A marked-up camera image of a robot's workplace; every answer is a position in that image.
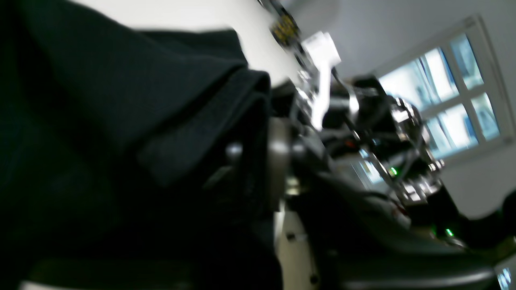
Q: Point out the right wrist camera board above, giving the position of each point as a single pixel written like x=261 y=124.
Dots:
x=321 y=50

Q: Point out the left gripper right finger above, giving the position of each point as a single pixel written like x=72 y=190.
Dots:
x=290 y=221

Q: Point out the white framed window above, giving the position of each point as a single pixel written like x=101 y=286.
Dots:
x=455 y=82

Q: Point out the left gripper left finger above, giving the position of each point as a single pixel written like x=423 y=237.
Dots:
x=229 y=170

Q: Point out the black T-shirt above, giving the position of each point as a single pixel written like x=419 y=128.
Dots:
x=107 y=137

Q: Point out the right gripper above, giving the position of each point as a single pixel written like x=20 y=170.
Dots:
x=325 y=107

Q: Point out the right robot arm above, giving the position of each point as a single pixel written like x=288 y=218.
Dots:
x=359 y=172

